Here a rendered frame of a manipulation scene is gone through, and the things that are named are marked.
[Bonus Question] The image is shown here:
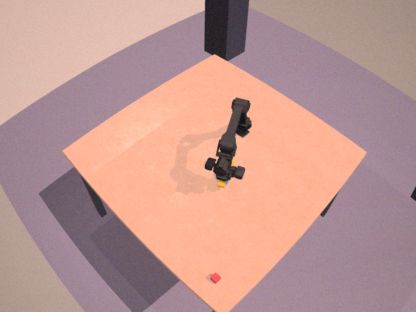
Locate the red cube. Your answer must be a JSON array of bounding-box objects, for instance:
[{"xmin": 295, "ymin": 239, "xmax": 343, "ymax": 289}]
[{"xmin": 210, "ymin": 273, "xmax": 221, "ymax": 284}]

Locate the yellow bar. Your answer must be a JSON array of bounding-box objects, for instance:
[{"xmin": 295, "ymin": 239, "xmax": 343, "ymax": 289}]
[{"xmin": 218, "ymin": 161, "xmax": 234, "ymax": 188}]

